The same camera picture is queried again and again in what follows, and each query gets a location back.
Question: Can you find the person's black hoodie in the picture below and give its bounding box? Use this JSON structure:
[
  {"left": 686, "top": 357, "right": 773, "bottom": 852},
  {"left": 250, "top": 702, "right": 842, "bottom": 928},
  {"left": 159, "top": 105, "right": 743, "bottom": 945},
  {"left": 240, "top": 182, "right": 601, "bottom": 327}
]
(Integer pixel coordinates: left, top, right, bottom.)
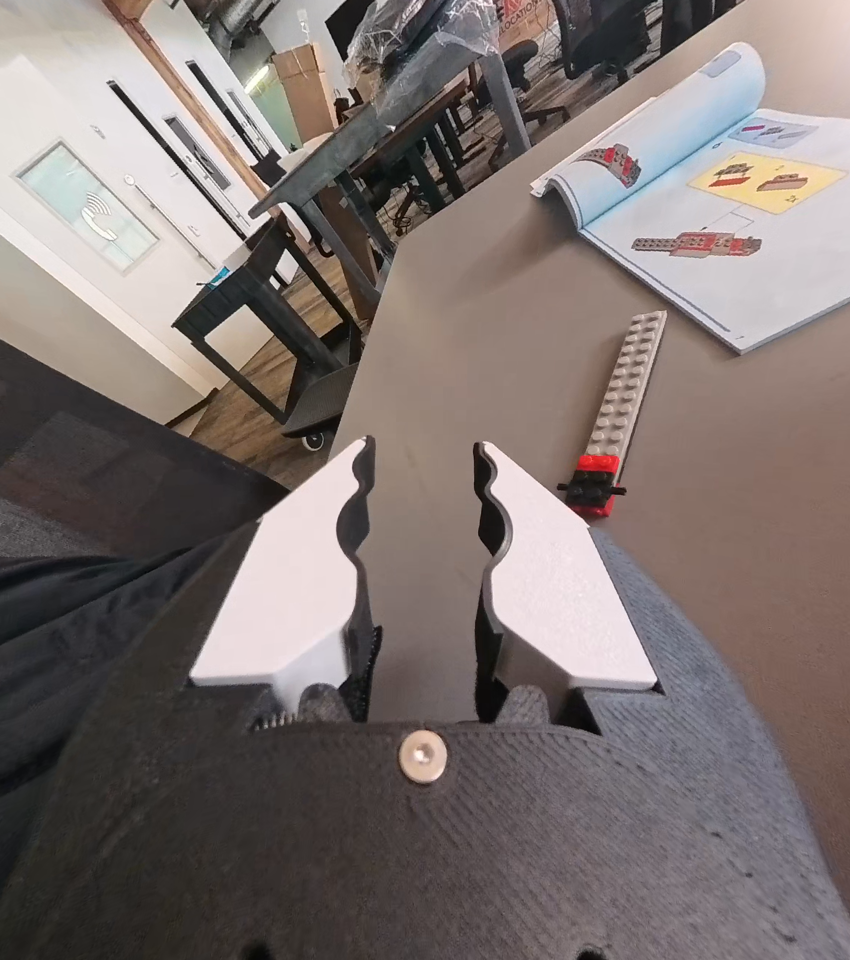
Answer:
[{"left": 0, "top": 525, "right": 261, "bottom": 826}]

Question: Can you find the cardboard box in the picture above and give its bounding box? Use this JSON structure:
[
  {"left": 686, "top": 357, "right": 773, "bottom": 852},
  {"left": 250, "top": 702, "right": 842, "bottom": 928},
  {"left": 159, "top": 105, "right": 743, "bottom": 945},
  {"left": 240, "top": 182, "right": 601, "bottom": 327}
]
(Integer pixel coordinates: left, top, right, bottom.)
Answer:
[{"left": 271, "top": 43, "right": 339, "bottom": 147}]

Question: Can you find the black side table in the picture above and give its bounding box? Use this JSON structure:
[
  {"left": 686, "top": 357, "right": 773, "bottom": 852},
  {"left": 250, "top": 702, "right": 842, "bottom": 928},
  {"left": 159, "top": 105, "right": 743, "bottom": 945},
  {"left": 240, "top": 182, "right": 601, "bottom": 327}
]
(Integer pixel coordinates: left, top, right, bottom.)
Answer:
[{"left": 172, "top": 213, "right": 366, "bottom": 429}]

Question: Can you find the frosted window with phone sign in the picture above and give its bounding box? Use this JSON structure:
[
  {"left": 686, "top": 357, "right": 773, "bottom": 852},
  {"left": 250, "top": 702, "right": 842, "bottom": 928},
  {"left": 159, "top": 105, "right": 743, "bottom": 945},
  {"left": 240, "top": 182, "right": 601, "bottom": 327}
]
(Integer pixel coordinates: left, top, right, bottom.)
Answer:
[{"left": 14, "top": 137, "right": 161, "bottom": 277}]

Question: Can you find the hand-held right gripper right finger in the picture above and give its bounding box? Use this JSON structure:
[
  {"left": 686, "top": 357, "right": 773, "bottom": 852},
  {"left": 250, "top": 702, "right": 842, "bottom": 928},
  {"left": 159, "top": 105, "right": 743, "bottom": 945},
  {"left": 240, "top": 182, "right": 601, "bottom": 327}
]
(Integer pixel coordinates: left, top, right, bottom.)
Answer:
[{"left": 472, "top": 441, "right": 658, "bottom": 725}]

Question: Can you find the grey plate with red bricks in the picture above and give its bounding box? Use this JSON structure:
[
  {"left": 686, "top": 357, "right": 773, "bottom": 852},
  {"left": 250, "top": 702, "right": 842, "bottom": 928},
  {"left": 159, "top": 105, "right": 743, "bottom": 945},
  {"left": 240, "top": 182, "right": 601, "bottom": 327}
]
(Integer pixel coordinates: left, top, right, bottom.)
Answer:
[{"left": 556, "top": 309, "right": 669, "bottom": 519}]

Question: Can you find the black monitor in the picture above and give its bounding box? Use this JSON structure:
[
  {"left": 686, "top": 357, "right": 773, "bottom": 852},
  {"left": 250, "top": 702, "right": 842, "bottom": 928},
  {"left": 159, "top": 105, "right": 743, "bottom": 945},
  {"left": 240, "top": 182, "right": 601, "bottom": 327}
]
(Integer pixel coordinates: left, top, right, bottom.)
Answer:
[{"left": 323, "top": 0, "right": 426, "bottom": 65}]

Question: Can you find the wooden post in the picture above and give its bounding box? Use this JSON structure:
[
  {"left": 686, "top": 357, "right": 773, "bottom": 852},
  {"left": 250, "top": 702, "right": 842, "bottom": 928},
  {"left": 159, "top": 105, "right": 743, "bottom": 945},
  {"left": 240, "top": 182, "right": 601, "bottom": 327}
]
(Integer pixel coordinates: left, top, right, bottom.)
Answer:
[{"left": 98, "top": 0, "right": 283, "bottom": 219}]

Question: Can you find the open instruction booklet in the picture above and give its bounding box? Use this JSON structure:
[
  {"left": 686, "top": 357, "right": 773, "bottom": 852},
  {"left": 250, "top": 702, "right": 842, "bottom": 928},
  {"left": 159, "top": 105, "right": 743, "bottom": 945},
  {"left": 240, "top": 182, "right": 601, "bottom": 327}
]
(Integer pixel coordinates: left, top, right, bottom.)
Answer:
[{"left": 530, "top": 41, "right": 850, "bottom": 355}]

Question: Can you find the clear plastic wrap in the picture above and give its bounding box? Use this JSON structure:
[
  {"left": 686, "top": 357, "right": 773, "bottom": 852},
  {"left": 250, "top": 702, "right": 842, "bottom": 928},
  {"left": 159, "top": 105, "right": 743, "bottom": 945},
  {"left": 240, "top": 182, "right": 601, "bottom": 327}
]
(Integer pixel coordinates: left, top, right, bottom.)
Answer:
[{"left": 346, "top": 0, "right": 504, "bottom": 99}]

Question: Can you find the black mesh office chair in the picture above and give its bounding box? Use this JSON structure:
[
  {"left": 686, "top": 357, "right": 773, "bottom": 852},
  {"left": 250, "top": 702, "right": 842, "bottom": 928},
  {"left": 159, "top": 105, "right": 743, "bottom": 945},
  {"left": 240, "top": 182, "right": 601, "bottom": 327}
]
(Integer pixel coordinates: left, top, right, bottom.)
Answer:
[{"left": 281, "top": 366, "right": 360, "bottom": 453}]

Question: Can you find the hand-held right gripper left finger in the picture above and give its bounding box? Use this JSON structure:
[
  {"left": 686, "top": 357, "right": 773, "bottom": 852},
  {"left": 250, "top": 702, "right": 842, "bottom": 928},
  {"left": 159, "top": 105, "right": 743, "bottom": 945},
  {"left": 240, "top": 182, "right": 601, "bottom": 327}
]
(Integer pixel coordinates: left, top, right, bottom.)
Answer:
[{"left": 190, "top": 435, "right": 384, "bottom": 725}]

